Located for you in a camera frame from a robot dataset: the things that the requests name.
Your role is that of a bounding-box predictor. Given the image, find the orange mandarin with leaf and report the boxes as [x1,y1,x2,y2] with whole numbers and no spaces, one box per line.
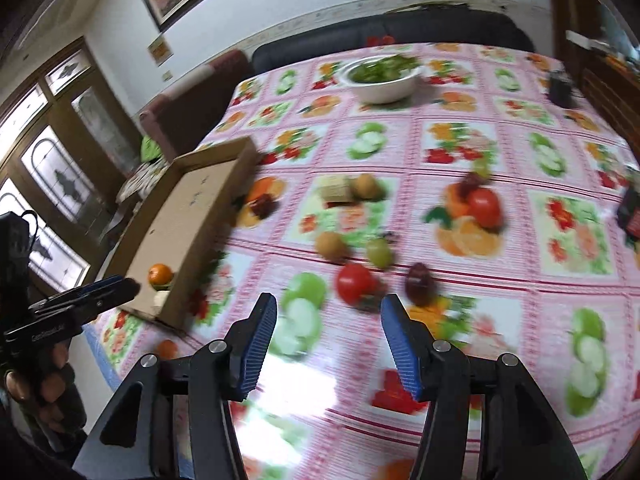
[146,263,175,292]

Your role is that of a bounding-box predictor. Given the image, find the dark purple plum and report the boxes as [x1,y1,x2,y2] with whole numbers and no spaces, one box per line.
[405,262,437,307]

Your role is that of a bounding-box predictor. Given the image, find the dried red jujube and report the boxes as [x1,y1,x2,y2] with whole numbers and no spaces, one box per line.
[250,193,276,220]

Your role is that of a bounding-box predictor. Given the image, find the red tomato with stem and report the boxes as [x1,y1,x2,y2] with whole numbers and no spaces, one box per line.
[335,262,380,307]

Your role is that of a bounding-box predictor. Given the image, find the green tomato with stem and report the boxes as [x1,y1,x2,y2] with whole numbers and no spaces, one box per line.
[366,233,396,270]

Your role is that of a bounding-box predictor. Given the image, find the brown longan fruit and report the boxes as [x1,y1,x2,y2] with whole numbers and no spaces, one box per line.
[314,231,349,262]

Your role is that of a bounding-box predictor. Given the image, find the pale sugarcane piece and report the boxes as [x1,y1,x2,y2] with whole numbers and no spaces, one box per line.
[318,174,354,204]

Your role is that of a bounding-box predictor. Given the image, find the dark red plum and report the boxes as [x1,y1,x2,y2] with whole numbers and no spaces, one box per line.
[457,171,486,200]

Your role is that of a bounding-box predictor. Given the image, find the small orange mandarin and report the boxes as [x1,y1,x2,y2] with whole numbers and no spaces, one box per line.
[154,339,180,361]

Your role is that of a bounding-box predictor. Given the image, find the green grape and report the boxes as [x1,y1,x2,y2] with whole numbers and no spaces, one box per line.
[472,157,491,180]

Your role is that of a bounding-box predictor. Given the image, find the person's left hand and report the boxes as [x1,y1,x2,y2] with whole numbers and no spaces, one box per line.
[3,340,87,434]

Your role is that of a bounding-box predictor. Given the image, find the shallow cardboard box tray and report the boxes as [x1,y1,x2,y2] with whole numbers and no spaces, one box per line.
[105,136,258,330]

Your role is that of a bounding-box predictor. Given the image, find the floral patterned seat cover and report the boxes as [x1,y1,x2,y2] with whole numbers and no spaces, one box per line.
[116,157,168,205]

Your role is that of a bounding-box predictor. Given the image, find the green cushion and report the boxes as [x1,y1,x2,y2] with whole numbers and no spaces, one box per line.
[140,136,163,164]

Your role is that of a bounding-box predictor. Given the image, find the wooden glass panel door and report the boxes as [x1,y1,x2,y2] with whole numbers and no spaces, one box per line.
[1,39,141,295]

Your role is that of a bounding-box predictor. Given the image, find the brown fabric armchair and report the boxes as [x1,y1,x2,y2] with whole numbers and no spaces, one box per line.
[139,49,253,162]

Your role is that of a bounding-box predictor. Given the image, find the floral fruit print tablecloth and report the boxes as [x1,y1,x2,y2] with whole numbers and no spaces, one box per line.
[87,44,639,479]

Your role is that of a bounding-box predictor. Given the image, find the tan round longan fruit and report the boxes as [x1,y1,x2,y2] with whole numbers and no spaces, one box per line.
[350,174,384,200]

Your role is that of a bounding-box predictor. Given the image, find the white bowl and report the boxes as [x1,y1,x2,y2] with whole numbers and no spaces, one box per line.
[337,54,423,105]

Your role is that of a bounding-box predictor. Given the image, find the black cup with utensils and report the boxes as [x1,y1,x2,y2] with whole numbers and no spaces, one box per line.
[548,70,576,110]

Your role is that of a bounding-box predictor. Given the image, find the green leafy vegetables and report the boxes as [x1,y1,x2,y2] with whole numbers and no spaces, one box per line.
[348,54,420,84]

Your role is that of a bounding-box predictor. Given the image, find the red object on sofa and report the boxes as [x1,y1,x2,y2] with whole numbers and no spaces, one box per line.
[366,35,396,48]

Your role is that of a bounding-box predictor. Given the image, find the wooden side cabinet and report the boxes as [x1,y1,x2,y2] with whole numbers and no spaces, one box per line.
[551,0,639,155]

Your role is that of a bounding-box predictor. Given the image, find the small yellow wall plaque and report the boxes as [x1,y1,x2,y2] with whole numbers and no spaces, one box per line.
[148,35,172,66]

